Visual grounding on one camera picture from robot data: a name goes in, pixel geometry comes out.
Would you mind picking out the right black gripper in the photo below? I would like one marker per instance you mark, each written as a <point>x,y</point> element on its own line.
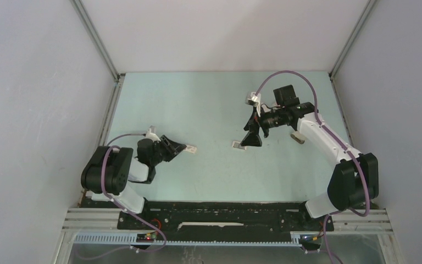
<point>252,138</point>

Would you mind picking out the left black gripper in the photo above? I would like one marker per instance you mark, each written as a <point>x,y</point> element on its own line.
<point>172,148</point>

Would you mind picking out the white staple box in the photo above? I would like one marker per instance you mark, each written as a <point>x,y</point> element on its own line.
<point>191,149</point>

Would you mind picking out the staple box tray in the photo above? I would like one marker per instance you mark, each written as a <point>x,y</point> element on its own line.
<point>237,145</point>

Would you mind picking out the beige brown mini stapler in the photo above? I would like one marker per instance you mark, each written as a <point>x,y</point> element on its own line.
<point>300,139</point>

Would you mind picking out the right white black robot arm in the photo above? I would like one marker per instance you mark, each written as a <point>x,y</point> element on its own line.
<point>355,178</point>

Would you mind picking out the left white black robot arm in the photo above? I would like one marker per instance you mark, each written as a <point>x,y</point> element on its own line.
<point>111,171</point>

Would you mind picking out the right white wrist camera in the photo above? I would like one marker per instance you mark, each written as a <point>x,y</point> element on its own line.
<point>253,99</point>

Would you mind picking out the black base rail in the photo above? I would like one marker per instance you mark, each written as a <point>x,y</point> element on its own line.
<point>231,222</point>

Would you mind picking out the left aluminium frame post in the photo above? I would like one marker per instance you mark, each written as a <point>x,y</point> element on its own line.
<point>95,37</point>

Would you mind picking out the aluminium frame post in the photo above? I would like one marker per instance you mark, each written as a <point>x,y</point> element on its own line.
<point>95,37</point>
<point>357,29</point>

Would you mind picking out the right aluminium frame post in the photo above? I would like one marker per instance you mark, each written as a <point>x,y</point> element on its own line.
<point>357,29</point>

